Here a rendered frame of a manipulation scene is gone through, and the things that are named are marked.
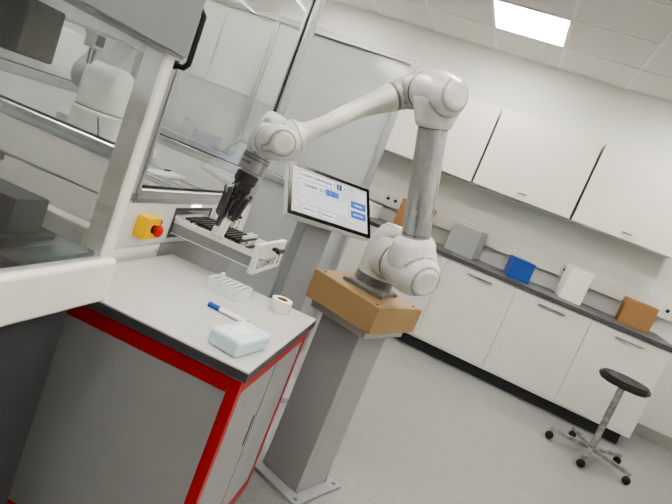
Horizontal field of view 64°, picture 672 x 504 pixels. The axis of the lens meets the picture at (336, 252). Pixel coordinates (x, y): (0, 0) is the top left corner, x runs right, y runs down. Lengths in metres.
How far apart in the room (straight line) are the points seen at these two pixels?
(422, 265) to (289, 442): 0.94
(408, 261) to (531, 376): 3.14
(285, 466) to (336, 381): 0.44
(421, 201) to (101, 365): 1.09
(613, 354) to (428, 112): 3.44
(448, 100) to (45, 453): 1.50
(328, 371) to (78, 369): 0.98
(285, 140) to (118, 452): 0.93
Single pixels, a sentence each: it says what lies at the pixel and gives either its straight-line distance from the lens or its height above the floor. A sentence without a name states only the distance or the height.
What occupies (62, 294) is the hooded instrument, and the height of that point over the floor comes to 0.85.
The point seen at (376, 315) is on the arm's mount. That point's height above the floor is 0.84.
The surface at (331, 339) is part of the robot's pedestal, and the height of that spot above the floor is 0.64.
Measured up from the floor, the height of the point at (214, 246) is 0.85.
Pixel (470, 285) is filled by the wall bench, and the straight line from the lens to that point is 4.75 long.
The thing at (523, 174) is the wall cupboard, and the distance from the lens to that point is 5.08.
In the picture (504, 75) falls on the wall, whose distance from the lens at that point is 5.61.
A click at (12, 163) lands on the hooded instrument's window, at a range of 0.99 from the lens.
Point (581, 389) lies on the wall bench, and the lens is 4.91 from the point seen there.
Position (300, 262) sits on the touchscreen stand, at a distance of 2.92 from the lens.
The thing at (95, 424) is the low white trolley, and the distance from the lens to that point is 1.56.
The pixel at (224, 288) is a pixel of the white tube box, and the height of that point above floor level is 0.78.
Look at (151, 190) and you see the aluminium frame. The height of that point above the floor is 0.99.
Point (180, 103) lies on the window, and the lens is 1.81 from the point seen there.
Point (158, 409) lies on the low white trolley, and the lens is 1.44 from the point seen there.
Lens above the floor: 1.28
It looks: 9 degrees down
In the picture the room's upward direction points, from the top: 22 degrees clockwise
